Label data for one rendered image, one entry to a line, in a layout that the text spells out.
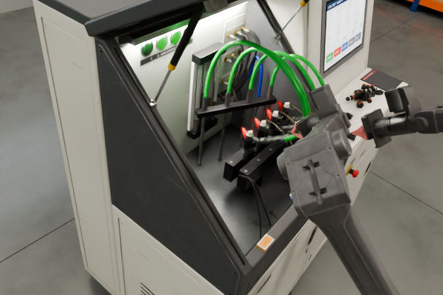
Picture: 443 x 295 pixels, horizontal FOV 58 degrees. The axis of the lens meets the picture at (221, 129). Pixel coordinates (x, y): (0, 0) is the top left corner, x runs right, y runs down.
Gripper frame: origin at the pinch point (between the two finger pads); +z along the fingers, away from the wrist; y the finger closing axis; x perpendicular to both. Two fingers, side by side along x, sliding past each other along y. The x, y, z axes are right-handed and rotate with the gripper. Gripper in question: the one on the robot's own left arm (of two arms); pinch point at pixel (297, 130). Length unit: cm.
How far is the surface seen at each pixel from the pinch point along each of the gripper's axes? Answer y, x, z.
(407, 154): -163, 93, 130
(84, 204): 60, -10, 72
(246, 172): 11.8, 6.6, 22.5
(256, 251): 29.2, 23.8, 5.4
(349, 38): -69, -14, 33
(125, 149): 44, -21, 19
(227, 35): -10.5, -38.6, 26.3
